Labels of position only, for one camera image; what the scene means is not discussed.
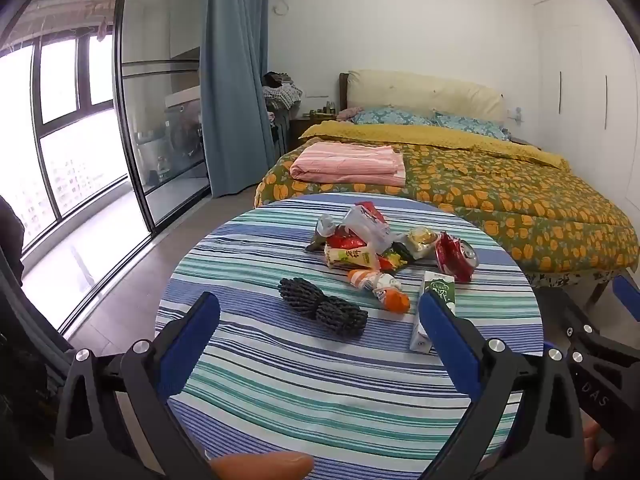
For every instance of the large window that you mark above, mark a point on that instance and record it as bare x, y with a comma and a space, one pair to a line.
65, 160

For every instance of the glass sliding door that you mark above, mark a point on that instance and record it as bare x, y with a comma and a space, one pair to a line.
160, 110

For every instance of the pink pillow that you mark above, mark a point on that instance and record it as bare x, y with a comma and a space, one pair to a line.
349, 113

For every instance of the red snack packet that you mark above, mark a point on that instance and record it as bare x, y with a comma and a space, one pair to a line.
345, 241

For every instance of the teal floral pillow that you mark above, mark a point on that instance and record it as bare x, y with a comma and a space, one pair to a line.
390, 116
470, 126

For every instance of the black foam net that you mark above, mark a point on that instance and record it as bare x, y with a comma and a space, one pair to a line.
325, 307

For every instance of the person's right hand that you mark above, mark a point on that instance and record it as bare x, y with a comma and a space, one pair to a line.
597, 447

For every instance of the bed with orange floral quilt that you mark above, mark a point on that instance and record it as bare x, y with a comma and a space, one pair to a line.
500, 195

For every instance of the round table with striped cloth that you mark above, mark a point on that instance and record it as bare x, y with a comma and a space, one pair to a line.
300, 360

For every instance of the clear yellow food cup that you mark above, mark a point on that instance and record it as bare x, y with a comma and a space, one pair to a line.
422, 240

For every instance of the pile of clothes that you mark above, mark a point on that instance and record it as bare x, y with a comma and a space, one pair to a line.
280, 91

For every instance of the yellow blanket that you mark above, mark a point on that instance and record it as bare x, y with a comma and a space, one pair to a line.
400, 135

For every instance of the blue curtain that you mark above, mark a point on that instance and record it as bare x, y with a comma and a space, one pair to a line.
235, 85

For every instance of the balcony drying rack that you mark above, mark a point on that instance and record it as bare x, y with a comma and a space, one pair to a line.
95, 7

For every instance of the silver grey wrapper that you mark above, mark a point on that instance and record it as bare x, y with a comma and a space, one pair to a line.
322, 230

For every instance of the green yellow packet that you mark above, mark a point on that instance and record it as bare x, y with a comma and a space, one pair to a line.
400, 255

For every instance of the pink folded blanket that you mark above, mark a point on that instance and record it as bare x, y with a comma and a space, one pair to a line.
345, 162

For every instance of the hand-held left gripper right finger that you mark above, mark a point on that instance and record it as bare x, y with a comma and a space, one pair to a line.
447, 345

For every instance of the green white carton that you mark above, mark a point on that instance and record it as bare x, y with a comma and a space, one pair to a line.
441, 289

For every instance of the white wall charger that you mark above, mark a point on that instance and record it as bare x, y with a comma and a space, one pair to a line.
516, 114

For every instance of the white red plastic packet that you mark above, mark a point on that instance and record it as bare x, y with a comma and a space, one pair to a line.
367, 225

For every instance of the pale yellow snack packet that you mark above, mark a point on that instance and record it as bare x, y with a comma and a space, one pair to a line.
350, 257

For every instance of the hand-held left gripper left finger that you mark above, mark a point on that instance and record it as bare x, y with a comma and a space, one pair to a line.
192, 340

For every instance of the white wardrobe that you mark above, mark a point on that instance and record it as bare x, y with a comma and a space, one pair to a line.
580, 85

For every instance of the cream headboard cushion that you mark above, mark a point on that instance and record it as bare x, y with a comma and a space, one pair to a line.
425, 90

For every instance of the wooden nightstand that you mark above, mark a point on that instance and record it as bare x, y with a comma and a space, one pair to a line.
305, 129

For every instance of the red crushed can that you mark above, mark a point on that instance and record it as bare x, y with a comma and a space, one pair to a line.
452, 257

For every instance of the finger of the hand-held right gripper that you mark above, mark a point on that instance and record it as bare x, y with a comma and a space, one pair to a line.
627, 297
605, 345

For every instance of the person's left hand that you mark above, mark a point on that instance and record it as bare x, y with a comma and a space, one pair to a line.
260, 466

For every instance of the orange white wrapper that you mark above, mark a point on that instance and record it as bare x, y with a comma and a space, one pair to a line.
385, 292

